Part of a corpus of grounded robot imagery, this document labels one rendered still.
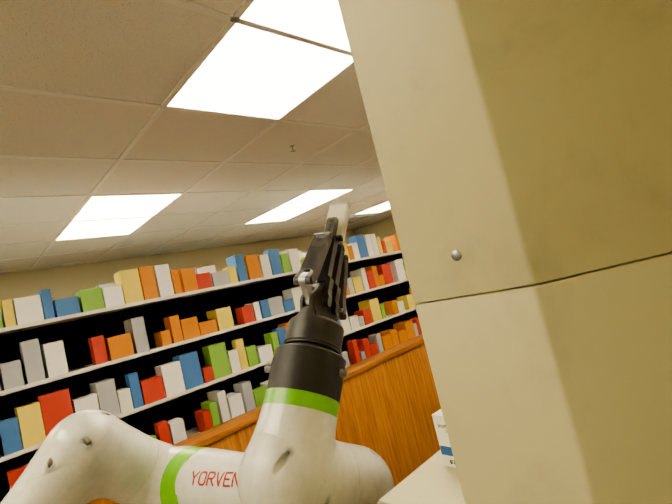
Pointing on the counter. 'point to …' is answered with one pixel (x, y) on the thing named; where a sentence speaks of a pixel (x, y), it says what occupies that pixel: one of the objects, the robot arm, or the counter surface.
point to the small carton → (443, 439)
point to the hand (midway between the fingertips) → (336, 223)
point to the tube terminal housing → (559, 387)
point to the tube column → (518, 135)
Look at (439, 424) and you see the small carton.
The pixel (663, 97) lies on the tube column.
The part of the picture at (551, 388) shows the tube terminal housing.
